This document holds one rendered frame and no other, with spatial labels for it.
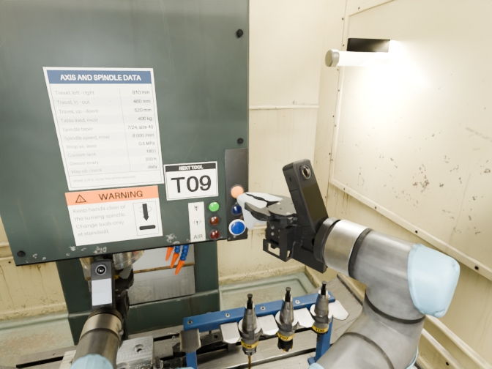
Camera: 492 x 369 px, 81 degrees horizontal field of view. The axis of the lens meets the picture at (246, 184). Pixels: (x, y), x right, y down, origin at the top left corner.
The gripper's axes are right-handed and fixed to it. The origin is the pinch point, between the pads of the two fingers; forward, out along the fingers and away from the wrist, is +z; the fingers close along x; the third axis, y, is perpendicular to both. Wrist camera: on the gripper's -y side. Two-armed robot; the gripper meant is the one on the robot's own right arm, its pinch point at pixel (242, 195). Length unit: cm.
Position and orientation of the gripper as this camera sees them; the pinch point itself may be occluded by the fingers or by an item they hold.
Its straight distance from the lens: 57.1
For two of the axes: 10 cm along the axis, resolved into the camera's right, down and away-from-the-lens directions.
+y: 0.0, 9.4, 3.3
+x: 7.2, -2.3, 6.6
